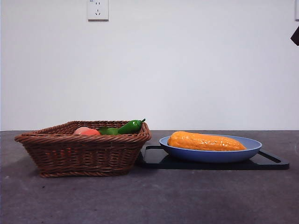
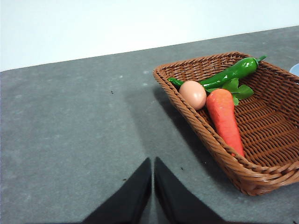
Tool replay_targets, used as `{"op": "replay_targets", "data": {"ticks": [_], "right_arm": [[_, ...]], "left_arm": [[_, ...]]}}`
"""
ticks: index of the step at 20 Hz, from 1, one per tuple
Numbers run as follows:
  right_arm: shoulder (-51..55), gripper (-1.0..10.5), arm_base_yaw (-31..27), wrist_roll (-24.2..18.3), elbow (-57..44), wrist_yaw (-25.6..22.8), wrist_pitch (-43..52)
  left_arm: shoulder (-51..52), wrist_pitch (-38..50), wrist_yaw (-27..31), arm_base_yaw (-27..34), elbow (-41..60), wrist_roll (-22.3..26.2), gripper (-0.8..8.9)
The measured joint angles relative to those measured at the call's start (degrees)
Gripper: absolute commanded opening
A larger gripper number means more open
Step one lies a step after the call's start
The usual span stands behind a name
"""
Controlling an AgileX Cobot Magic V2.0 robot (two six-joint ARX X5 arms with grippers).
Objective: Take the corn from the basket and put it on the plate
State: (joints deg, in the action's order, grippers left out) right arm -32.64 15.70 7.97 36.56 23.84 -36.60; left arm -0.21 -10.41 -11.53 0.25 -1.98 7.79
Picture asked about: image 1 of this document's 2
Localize orange-yellow corn cob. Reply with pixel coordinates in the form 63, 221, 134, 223
167, 131, 248, 152

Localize blue round plate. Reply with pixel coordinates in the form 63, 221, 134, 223
159, 134, 263, 164

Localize brown wicker basket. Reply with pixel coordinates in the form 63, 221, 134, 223
14, 120, 152, 178

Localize green chili pepper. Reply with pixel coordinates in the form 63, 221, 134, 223
116, 118, 146, 135

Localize black cutting board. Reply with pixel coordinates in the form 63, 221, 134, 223
137, 145, 290, 171

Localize orange carrot with green leaves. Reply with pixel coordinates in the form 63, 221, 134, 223
80, 126, 120, 136

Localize white wall socket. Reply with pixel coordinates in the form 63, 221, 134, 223
87, 0, 109, 22

